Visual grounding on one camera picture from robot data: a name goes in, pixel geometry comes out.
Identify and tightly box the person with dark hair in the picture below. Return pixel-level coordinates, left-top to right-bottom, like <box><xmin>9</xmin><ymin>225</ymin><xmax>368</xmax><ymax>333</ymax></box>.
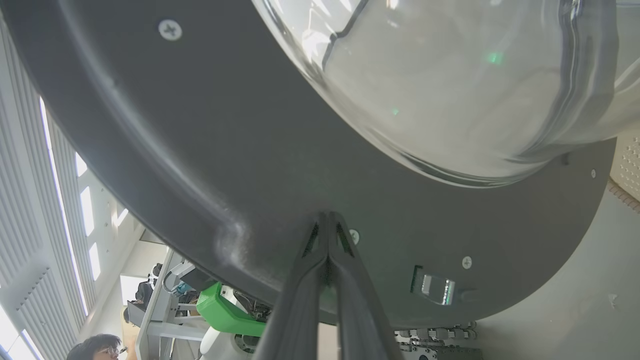
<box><xmin>66</xmin><ymin>333</ymin><xmax>130</xmax><ymax>360</ymax></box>

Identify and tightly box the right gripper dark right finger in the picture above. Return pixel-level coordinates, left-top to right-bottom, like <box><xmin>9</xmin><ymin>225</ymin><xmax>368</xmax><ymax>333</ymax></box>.
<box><xmin>328</xmin><ymin>211</ymin><xmax>404</xmax><ymax>360</ymax></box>

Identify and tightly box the dark washing machine door glass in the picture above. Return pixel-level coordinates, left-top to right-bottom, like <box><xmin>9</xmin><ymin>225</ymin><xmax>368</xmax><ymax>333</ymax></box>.
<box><xmin>0</xmin><ymin>0</ymin><xmax>618</xmax><ymax>328</ymax></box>

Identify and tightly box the white washing machine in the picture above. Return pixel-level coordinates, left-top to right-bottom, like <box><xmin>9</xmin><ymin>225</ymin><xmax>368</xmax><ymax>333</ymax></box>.
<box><xmin>614</xmin><ymin>0</ymin><xmax>640</xmax><ymax>142</ymax></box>

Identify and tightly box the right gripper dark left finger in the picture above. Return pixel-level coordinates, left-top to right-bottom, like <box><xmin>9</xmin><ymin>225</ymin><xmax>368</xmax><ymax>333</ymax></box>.
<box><xmin>252</xmin><ymin>211</ymin><xmax>330</xmax><ymax>360</ymax></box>

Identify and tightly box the white metal frame stand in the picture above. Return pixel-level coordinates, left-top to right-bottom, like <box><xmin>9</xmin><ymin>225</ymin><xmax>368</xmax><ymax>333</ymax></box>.
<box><xmin>134</xmin><ymin>249</ymin><xmax>213</xmax><ymax>360</ymax></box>

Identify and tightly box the cream perforated laundry basket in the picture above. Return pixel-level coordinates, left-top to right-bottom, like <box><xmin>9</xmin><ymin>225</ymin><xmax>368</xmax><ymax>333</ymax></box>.
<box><xmin>607</xmin><ymin>134</ymin><xmax>640</xmax><ymax>215</ymax></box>

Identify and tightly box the grey metal equipment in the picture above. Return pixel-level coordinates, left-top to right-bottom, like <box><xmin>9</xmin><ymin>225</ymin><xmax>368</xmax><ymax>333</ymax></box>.
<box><xmin>394</xmin><ymin>321</ymin><xmax>484</xmax><ymax>360</ymax></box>

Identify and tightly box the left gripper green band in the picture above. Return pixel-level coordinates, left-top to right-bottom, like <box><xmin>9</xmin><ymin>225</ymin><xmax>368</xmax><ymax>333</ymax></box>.
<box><xmin>196</xmin><ymin>282</ymin><xmax>274</xmax><ymax>338</ymax></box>

